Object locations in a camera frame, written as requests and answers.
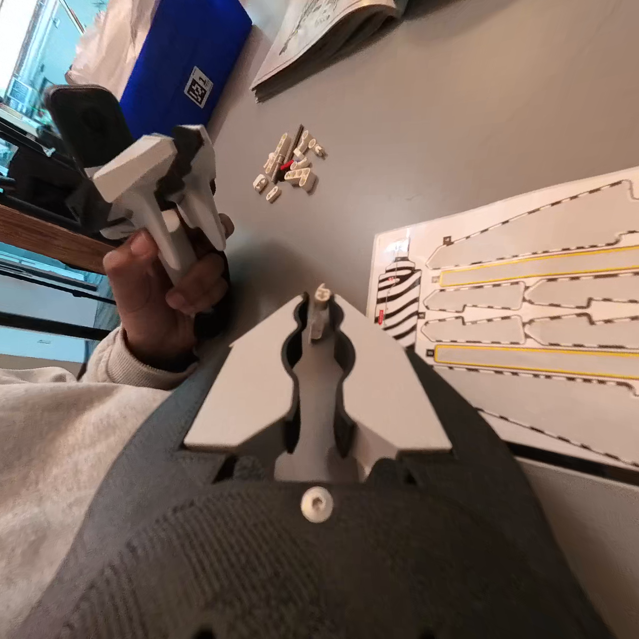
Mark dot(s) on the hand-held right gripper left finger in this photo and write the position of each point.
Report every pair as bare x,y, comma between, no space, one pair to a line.
239,389

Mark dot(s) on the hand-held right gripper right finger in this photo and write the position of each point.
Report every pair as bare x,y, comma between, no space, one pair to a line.
394,394

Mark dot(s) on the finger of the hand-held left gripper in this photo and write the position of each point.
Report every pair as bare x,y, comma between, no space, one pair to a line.
135,164
204,189

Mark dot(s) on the small white lego piece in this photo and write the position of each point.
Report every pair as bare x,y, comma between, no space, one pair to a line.
319,319

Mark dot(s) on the lego instruction booklet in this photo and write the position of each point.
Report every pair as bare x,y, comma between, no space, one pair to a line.
319,40

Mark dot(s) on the person's left hand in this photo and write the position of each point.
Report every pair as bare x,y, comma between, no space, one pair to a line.
145,309

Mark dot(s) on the clear plastic bag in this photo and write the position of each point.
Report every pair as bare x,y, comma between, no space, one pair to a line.
125,30

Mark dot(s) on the blue box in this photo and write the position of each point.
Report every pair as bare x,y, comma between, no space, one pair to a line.
164,55

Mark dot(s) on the wooden-topped desk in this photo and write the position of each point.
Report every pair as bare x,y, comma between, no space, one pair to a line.
40,234

